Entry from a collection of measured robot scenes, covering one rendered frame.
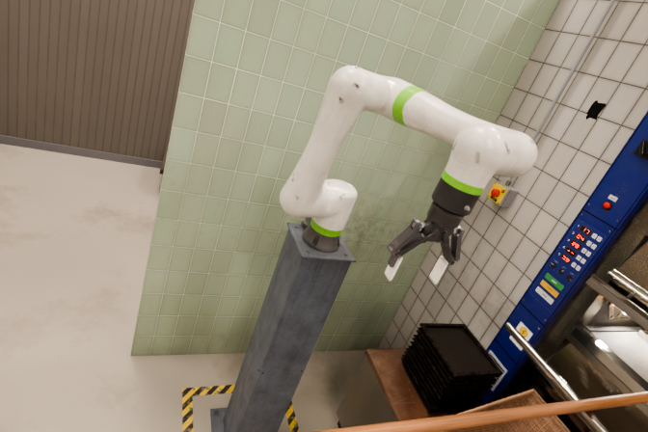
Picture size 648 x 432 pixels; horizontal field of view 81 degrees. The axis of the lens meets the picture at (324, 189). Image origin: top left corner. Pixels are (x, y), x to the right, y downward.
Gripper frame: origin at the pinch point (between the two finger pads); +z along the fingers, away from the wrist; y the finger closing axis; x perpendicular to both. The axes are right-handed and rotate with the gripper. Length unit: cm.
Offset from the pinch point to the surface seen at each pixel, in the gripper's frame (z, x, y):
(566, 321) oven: 30, -15, -102
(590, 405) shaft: 25, 22, -64
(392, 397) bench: 88, -25, -48
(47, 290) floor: 148, -144, 111
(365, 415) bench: 111, -32, -47
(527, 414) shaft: 25.0, 22.1, -37.2
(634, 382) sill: 28, 14, -103
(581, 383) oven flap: 44, 3, -103
